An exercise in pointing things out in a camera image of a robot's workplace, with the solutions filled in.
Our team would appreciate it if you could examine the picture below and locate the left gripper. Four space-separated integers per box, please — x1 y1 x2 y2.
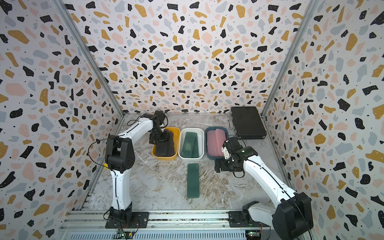
150 128 171 144

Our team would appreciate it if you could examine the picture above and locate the dark grey pencil case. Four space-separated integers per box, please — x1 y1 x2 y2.
155 140 175 157

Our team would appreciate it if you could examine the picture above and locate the pink pencil case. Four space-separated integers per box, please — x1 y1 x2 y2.
207 129 227 157

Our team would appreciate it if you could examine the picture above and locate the light green pencil case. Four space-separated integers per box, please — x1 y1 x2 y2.
181 132 199 159

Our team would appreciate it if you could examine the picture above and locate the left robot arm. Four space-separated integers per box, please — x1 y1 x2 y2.
105 110 175 227

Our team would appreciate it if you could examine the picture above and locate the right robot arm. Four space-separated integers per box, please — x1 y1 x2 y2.
215 137 314 240

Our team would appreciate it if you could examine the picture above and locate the yellow storage box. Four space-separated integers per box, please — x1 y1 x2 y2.
152 127 181 161

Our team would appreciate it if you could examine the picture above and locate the green pencil case middle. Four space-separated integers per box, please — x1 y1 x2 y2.
187 164 200 199

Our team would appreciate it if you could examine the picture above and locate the dark teal storage box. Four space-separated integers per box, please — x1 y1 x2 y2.
205 126 229 160

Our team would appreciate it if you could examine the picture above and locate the white storage box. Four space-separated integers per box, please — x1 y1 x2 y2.
178 128 206 162

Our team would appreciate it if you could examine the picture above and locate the black briefcase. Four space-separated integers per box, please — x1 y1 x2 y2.
228 107 267 140

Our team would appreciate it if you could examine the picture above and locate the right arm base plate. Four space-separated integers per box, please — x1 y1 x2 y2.
228 210 270 228

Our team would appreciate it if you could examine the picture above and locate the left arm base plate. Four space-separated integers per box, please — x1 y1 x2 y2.
105 212 150 229

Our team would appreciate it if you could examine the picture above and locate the aluminium rail frame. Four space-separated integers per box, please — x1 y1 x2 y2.
58 210 279 240

